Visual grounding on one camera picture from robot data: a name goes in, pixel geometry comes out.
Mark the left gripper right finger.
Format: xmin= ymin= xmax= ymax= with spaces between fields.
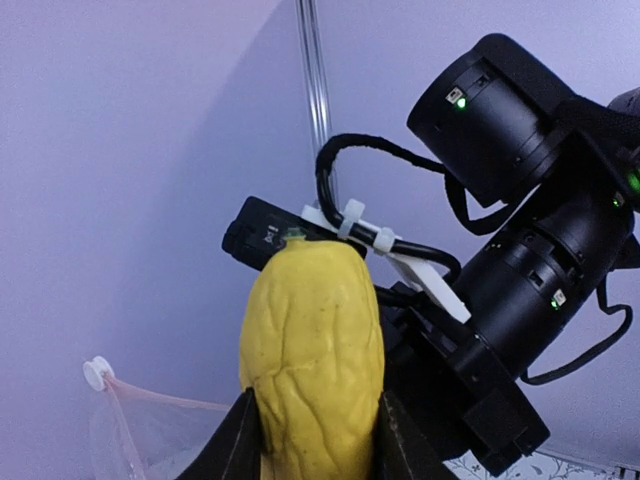
xmin=374 ymin=392 xmax=457 ymax=480

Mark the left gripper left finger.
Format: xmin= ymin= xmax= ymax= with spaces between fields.
xmin=177 ymin=389 xmax=262 ymax=480

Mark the clear zip top bag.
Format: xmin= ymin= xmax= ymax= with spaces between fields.
xmin=82 ymin=356 xmax=230 ymax=479

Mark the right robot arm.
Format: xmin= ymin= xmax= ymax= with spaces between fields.
xmin=381 ymin=33 xmax=639 ymax=478

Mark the floral table mat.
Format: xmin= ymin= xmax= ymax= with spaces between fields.
xmin=445 ymin=449 xmax=639 ymax=480

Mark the yellow toy corn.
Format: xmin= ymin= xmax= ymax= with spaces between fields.
xmin=239 ymin=239 xmax=385 ymax=479

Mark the right aluminium frame post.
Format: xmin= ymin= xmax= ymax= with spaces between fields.
xmin=295 ymin=0 xmax=346 ymax=211

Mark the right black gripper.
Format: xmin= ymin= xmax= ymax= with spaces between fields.
xmin=375 ymin=283 xmax=550 ymax=475

